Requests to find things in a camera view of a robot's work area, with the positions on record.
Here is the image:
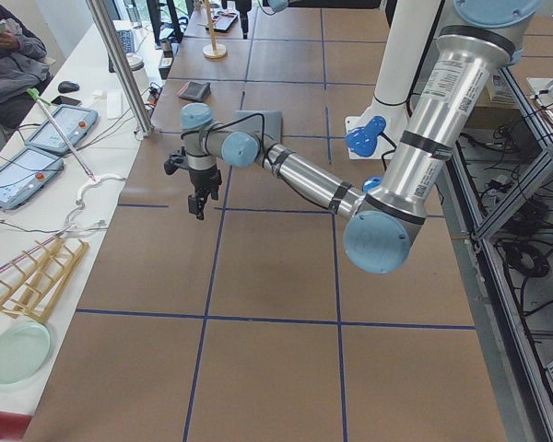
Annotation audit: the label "teach pendant tablet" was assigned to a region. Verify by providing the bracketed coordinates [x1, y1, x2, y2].
[0, 147, 64, 210]
[25, 105, 99, 155]

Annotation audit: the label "wooden mug tree stand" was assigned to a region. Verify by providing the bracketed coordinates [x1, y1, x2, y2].
[203, 0, 228, 60]

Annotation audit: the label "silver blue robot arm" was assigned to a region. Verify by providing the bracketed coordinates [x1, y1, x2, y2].
[180, 1, 539, 273]
[234, 0, 289, 40]

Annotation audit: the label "grey laptop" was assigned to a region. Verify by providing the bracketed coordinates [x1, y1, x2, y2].
[233, 110, 282, 143]

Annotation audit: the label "upper teach pendant tablet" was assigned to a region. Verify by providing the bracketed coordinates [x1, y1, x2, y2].
[25, 105, 99, 155]

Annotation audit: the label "black label box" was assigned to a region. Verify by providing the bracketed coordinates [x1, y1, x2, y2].
[159, 57, 173, 80]

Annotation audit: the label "pale green plate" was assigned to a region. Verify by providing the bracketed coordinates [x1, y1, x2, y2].
[0, 321, 51, 385]

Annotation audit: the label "aluminium frame post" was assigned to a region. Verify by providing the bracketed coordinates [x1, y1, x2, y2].
[86, 0, 153, 137]

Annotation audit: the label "lower teach pendant tablet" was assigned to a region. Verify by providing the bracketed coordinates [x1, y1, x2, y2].
[0, 147, 64, 210]

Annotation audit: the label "wooden dish rack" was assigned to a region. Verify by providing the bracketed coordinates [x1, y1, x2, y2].
[0, 237, 88, 324]

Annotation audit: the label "black computer mouse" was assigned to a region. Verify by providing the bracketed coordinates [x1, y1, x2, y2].
[57, 81, 80, 94]

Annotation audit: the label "seated person in grey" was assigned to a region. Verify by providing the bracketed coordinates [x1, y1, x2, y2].
[0, 5, 52, 129]

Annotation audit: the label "black camera cable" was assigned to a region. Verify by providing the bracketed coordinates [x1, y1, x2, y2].
[180, 112, 287, 171]

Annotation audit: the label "grey pink folded cloth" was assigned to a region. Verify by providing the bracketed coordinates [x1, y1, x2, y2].
[177, 81, 211, 102]

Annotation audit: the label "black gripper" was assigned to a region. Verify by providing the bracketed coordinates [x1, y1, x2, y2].
[188, 168, 222, 220]
[237, 0, 252, 40]

